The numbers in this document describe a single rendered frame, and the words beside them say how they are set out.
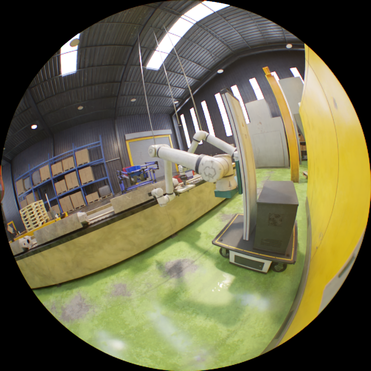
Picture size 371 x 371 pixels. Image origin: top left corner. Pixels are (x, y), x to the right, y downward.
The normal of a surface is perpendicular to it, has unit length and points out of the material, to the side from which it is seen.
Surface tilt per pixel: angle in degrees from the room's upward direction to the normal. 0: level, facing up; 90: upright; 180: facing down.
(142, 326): 0
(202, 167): 90
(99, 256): 90
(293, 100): 90
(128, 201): 80
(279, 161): 90
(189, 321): 0
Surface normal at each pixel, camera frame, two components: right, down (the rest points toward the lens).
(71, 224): 0.56, -0.12
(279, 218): -0.70, 0.31
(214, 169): -0.48, 0.32
